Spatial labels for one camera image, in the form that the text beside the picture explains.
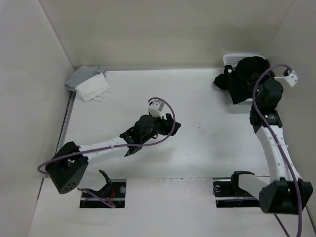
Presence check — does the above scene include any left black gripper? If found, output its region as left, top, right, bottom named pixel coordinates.
left=141, top=112, right=180, bottom=143

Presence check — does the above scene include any black tank top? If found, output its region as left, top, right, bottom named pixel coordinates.
left=213, top=56, right=270, bottom=105

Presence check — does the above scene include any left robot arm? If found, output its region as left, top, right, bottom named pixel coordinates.
left=44, top=114, right=181, bottom=195

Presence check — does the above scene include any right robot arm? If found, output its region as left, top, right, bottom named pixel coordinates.
left=229, top=79, right=313, bottom=215

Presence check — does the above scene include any folded white tank top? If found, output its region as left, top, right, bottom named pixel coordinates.
left=75, top=73, right=111, bottom=102

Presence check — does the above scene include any folded grey tank top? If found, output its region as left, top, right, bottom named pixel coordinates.
left=64, top=65, right=106, bottom=91

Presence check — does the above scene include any white plastic laundry basket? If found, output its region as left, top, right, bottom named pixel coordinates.
left=223, top=53, right=266, bottom=103

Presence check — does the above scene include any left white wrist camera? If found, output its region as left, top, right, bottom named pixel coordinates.
left=148, top=99, right=165, bottom=118

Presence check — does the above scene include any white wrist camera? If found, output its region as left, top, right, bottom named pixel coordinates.
left=283, top=70, right=299, bottom=87
left=148, top=99, right=165, bottom=118

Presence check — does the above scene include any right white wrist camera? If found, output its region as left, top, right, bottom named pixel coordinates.
left=283, top=70, right=299, bottom=87

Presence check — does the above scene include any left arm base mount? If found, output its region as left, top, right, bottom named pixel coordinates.
left=78, top=170, right=127, bottom=208

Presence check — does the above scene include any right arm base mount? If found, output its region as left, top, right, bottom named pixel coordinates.
left=213, top=180, right=259, bottom=208

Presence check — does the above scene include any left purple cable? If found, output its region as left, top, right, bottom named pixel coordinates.
left=37, top=97, right=176, bottom=208

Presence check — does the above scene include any purple cable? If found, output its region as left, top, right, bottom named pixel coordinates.
left=37, top=97, right=176, bottom=208
left=252, top=64, right=306, bottom=237

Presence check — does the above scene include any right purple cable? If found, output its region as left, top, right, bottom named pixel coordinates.
left=252, top=64, right=306, bottom=237

